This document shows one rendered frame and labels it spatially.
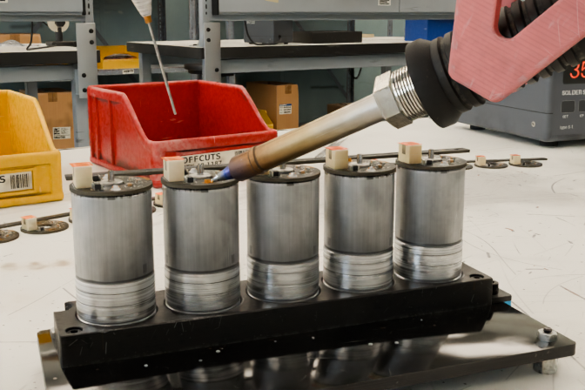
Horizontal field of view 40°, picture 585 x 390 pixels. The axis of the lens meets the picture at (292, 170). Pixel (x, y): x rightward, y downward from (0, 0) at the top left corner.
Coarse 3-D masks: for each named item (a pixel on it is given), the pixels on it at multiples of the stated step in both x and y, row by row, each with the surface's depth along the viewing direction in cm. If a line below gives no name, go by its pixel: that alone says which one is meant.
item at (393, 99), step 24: (384, 96) 21; (408, 96) 21; (336, 120) 22; (360, 120) 22; (408, 120) 22; (264, 144) 24; (288, 144) 23; (312, 144) 23; (240, 168) 24; (264, 168) 24
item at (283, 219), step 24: (288, 168) 27; (264, 192) 26; (288, 192) 26; (312, 192) 26; (264, 216) 26; (288, 216) 26; (312, 216) 26; (264, 240) 26; (288, 240) 26; (312, 240) 26; (264, 264) 26; (288, 264) 26; (312, 264) 26; (264, 288) 26; (288, 288) 26; (312, 288) 27
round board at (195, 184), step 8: (192, 176) 25; (168, 184) 25; (176, 184) 25; (184, 184) 25; (192, 184) 25; (200, 184) 25; (208, 184) 25; (216, 184) 25; (224, 184) 25; (232, 184) 25
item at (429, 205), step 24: (408, 168) 28; (408, 192) 28; (432, 192) 28; (456, 192) 28; (408, 216) 28; (432, 216) 28; (456, 216) 28; (408, 240) 28; (432, 240) 28; (456, 240) 28; (408, 264) 28; (432, 264) 28; (456, 264) 28
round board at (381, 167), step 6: (348, 162) 28; (372, 162) 28; (378, 162) 28; (384, 162) 28; (324, 168) 27; (330, 168) 27; (348, 168) 27; (354, 168) 27; (360, 168) 27; (366, 168) 27; (378, 168) 27; (384, 168) 27; (390, 168) 27; (342, 174) 27; (348, 174) 26; (354, 174) 26; (360, 174) 26; (366, 174) 26; (372, 174) 26; (378, 174) 26; (384, 174) 27
